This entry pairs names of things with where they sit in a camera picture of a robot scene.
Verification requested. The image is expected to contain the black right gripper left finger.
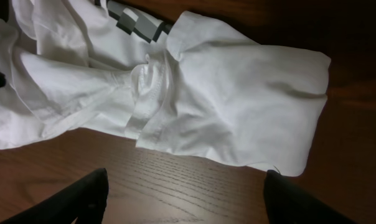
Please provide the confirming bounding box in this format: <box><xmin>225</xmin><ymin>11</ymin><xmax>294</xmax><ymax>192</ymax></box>
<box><xmin>1</xmin><ymin>168</ymin><xmax>109</xmax><ymax>224</ymax></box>

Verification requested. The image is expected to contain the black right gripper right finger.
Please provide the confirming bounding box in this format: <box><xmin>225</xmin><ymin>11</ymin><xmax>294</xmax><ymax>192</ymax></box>
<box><xmin>263</xmin><ymin>170</ymin><xmax>355</xmax><ymax>224</ymax></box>

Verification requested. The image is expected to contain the white t-shirt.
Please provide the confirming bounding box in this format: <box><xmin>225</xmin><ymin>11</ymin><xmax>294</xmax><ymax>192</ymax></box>
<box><xmin>0</xmin><ymin>1</ymin><xmax>331</xmax><ymax>177</ymax></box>

